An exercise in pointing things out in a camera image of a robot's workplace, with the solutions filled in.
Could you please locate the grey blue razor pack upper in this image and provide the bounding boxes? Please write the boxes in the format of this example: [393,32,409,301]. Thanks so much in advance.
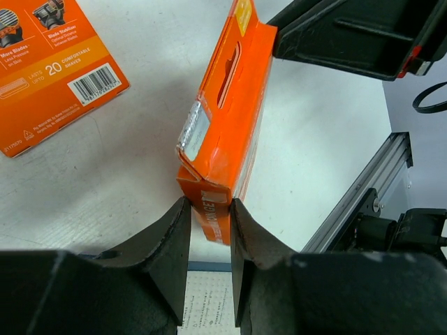
[177,262,240,334]

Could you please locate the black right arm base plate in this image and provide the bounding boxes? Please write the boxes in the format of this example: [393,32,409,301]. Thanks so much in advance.
[351,188,398,252]

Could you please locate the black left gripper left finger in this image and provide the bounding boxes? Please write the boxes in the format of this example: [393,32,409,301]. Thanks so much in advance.
[1,198,191,334]

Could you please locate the orange razor box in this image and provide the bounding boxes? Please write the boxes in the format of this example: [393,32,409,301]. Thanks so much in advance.
[176,1,277,245]
[1,1,130,158]

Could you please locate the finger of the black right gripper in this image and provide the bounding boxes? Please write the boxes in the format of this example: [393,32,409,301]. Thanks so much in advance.
[268,0,444,81]

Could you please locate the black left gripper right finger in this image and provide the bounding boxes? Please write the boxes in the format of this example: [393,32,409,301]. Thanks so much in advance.
[230,199,446,334]

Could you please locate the aluminium rail frame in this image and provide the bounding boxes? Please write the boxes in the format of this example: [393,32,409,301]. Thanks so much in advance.
[302,133,412,253]

